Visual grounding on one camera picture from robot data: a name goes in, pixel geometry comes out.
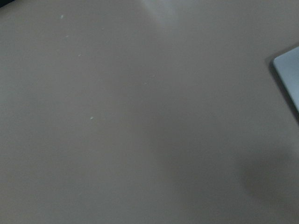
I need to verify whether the grey laptop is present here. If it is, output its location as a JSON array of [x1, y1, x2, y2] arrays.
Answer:
[[272, 47, 299, 112]]

